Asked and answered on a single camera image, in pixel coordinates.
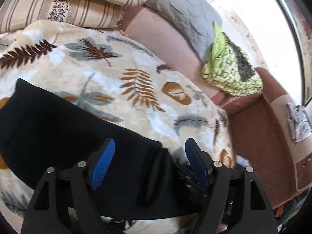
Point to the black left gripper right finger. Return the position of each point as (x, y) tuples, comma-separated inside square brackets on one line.
[(235, 195)]

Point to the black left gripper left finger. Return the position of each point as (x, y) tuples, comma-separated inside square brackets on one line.
[(58, 190)]

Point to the black pants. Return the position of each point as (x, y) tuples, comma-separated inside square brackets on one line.
[(41, 130)]

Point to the pink brown sofa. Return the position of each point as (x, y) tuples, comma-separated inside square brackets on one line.
[(258, 123)]

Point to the grey white cloth on armrest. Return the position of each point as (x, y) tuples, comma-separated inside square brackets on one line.
[(299, 125)]

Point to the dark grey fuzzy item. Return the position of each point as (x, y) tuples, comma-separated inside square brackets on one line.
[(244, 68)]

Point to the green patterned folded cloth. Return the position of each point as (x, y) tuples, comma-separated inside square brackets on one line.
[(221, 68)]

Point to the leaf pattern fleece blanket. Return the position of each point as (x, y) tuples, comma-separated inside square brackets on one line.
[(118, 80)]

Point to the grey quilted pillow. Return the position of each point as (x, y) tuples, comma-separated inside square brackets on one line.
[(193, 18)]

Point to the striped beige folded quilt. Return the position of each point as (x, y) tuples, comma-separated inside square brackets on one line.
[(17, 14)]

